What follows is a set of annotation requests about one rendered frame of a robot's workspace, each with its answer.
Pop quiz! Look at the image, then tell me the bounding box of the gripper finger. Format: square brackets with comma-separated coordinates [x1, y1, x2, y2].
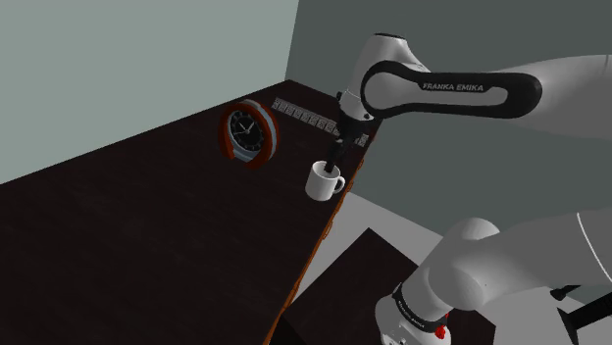
[325, 137, 358, 173]

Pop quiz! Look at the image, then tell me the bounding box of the white mug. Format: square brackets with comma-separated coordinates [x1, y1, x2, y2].
[304, 160, 347, 202]

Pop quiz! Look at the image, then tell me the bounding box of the grey patterned strip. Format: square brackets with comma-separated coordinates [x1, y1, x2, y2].
[271, 97, 371, 148]

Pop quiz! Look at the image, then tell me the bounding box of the red round clock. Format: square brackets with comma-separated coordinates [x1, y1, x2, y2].
[218, 98, 280, 171]

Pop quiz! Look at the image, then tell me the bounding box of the dark wooden desk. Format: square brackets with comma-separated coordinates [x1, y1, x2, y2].
[0, 78, 384, 345]

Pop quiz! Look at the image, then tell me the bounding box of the black bar-shaped object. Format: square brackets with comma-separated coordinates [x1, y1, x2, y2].
[549, 284, 612, 345]

